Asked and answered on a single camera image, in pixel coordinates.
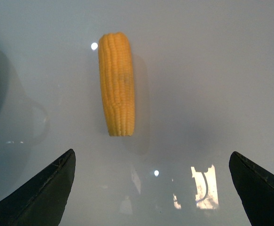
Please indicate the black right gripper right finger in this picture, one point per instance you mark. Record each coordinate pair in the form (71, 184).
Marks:
(255, 187)

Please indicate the yellow corn cob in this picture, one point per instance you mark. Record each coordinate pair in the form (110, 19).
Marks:
(117, 84)

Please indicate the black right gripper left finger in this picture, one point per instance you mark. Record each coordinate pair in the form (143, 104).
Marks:
(41, 201)

